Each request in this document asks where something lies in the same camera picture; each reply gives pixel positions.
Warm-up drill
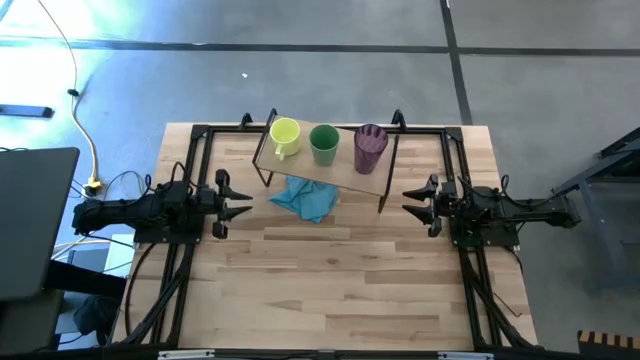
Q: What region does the black bag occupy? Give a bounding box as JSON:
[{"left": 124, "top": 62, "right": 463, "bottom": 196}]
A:
[{"left": 72, "top": 294, "right": 120, "bottom": 346}]

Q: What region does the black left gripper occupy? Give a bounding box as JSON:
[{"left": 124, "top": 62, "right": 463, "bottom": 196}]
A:
[{"left": 197, "top": 168, "right": 254, "bottom": 240}]

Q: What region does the black desk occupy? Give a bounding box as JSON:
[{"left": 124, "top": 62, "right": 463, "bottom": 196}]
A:
[{"left": 0, "top": 147, "right": 81, "bottom": 301}]

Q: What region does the black aluminium table frame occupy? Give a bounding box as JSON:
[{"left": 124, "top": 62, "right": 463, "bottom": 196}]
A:
[{"left": 107, "top": 110, "right": 539, "bottom": 351}]

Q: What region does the yellow ribbed mug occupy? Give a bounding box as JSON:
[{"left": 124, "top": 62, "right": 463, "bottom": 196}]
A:
[{"left": 269, "top": 117, "right": 302, "bottom": 162}]

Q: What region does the purple faceted plastic cup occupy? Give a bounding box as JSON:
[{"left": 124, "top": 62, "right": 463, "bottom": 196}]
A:
[{"left": 353, "top": 123, "right": 390, "bottom": 175}]

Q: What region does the wooden shelf black metal frame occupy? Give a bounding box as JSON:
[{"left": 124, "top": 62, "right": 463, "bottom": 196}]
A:
[{"left": 251, "top": 107, "right": 401, "bottom": 214}]

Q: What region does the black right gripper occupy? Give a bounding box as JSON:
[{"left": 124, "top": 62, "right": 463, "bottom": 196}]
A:
[{"left": 402, "top": 173, "right": 459, "bottom": 239}]

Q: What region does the blue cloth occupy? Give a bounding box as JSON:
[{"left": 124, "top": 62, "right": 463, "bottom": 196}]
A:
[{"left": 269, "top": 174, "right": 341, "bottom": 225}]

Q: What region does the grey metal table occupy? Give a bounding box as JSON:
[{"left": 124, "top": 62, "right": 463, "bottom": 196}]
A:
[{"left": 552, "top": 127, "right": 640, "bottom": 294}]

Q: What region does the silver table bracket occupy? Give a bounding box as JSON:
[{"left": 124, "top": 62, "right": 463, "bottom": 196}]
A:
[
  {"left": 438, "top": 351, "right": 495, "bottom": 360},
  {"left": 158, "top": 349, "right": 216, "bottom": 360}
]

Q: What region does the orange black striped object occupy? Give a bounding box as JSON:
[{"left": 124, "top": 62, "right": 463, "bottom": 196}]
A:
[{"left": 577, "top": 329, "right": 640, "bottom": 359}]

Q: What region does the black floor bar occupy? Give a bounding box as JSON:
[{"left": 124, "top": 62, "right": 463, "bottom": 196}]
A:
[{"left": 0, "top": 103, "right": 55, "bottom": 119}]

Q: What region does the yellow cable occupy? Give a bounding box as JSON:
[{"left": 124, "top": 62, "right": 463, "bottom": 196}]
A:
[{"left": 37, "top": 0, "right": 104, "bottom": 194}]

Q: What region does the green plastic cup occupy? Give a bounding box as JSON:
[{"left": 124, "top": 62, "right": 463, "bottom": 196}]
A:
[{"left": 308, "top": 123, "right": 341, "bottom": 168}]

